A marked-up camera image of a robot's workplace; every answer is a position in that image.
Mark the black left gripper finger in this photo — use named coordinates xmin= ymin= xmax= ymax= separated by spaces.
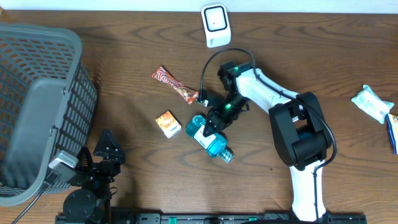
xmin=76 ymin=147 xmax=93 ymax=173
xmin=93 ymin=129 xmax=126 ymax=164

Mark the teal mouthwash bottle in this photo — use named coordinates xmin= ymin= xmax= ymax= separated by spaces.
xmin=185 ymin=115 xmax=234 ymax=164

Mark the orange snack packet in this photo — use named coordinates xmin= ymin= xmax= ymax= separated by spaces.
xmin=155 ymin=110 xmax=182 ymax=139

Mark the red brown snack bag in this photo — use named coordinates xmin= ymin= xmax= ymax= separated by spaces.
xmin=152 ymin=66 xmax=199 ymax=105

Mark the pale green wet wipes pack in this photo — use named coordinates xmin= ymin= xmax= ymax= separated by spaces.
xmin=351 ymin=85 xmax=394 ymax=124

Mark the yellow snack bag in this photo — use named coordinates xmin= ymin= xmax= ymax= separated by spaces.
xmin=386 ymin=114 xmax=398 ymax=155

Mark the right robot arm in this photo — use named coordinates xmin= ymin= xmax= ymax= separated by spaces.
xmin=203 ymin=62 xmax=335 ymax=222

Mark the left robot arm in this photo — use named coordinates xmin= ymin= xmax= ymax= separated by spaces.
xmin=57 ymin=129 xmax=136 ymax=224

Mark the white barcode scanner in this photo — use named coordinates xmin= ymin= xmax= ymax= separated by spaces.
xmin=201 ymin=4 xmax=231 ymax=48

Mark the grey plastic shopping basket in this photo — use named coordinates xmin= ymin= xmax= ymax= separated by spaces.
xmin=1 ymin=23 xmax=97 ymax=207

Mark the black right camera cable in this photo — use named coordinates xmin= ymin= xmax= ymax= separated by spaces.
xmin=198 ymin=47 xmax=338 ymax=222

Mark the black camera cable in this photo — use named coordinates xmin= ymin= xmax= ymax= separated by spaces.
xmin=11 ymin=169 xmax=60 ymax=224
xmin=198 ymin=47 xmax=338 ymax=222

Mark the black left camera cable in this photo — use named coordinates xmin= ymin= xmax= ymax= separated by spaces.
xmin=11 ymin=169 xmax=60 ymax=224

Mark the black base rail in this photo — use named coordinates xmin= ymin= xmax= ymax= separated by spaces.
xmin=55 ymin=208 xmax=368 ymax=224

